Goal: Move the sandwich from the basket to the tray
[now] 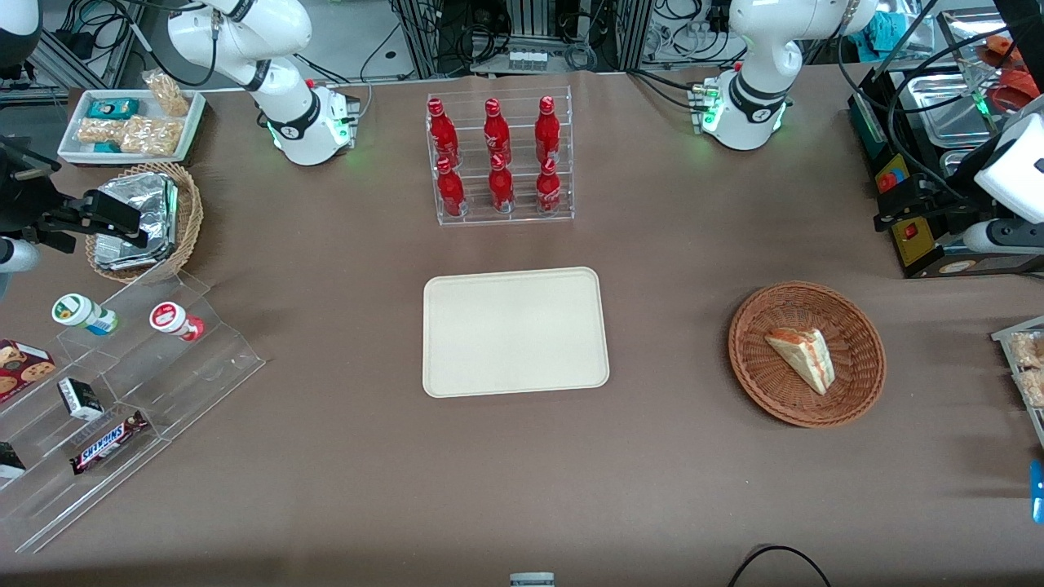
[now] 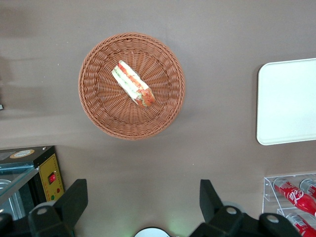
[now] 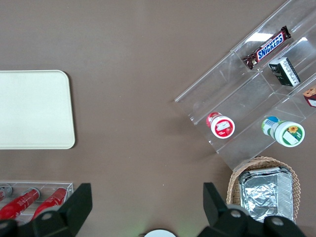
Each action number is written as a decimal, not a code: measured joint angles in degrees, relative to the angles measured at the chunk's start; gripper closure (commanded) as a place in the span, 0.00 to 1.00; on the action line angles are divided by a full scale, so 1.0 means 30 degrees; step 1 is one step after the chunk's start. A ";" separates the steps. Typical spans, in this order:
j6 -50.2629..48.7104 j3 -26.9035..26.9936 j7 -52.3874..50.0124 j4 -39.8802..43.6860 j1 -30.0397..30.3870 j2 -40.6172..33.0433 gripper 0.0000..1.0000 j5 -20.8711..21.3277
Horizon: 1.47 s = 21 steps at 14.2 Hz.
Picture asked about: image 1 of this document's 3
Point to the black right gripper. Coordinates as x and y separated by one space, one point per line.
26 208

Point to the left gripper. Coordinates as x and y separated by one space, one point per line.
951 201

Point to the triangular sandwich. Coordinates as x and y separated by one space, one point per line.
803 359

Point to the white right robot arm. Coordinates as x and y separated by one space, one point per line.
302 134

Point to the white rectangular snack tray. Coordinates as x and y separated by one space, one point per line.
73 151

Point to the small wicker basket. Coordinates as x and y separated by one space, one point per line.
189 212

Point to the clear tray with snacks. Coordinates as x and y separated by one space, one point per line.
1005 338

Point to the large round wicker basket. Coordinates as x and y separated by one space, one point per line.
767 383

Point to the beige rectangular tray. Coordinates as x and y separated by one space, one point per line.
514 334

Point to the silver foil packet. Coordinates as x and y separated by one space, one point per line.
139 204
122 257

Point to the steel warmer pan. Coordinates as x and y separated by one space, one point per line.
946 106
958 159

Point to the small teal snack box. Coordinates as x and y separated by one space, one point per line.
108 147

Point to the clear bag of crackers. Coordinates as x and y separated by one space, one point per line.
98 130
151 137
167 94

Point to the green lid yogurt cup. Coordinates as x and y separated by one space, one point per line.
77 312

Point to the red lid yogurt cup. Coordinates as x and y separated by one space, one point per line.
173 319

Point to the black food display warmer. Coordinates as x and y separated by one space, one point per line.
856 106

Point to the orange fried food piece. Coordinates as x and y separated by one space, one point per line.
1019 94
999 50

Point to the red cookie box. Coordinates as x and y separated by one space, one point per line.
20 367

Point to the clear bag of puffed snack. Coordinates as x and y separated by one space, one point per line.
1029 349
1032 390

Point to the small black white box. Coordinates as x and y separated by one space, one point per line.
80 399

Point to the teal cloth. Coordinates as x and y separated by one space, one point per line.
882 31

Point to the clear acrylic stepped shelf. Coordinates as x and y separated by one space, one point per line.
204 375

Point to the Snickers chocolate bar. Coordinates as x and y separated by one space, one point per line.
108 444

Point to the black snack packet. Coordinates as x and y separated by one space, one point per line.
10 461

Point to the blue plastic object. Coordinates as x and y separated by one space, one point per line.
1037 489

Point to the red soda bottle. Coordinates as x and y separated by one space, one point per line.
451 191
501 189
496 134
547 130
548 191
443 134

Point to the clear acrylic bottle rack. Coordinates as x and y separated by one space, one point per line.
522 220

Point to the white power strip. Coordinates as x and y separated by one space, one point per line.
527 60

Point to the grey metal device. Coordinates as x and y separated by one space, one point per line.
532 580

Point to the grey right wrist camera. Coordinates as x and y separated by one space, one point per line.
16 255

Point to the aluminium frame rack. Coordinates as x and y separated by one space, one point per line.
538 24

